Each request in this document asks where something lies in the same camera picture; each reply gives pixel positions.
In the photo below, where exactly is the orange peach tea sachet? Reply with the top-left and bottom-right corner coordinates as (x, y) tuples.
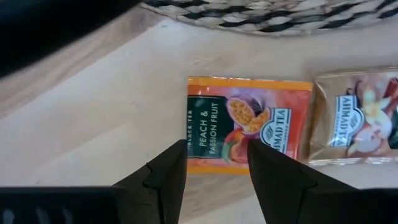
(186, 76), (314, 175)

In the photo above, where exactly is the beige tea bag sachet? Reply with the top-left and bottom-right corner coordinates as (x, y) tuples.
(307, 65), (398, 166)

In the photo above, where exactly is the round woven straw placemat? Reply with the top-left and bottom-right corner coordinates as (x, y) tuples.
(139, 0), (398, 38)

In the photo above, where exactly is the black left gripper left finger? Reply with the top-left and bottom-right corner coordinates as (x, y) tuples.
(113, 139), (188, 224)

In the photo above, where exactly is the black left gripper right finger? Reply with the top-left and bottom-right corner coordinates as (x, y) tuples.
(247, 139), (357, 224)

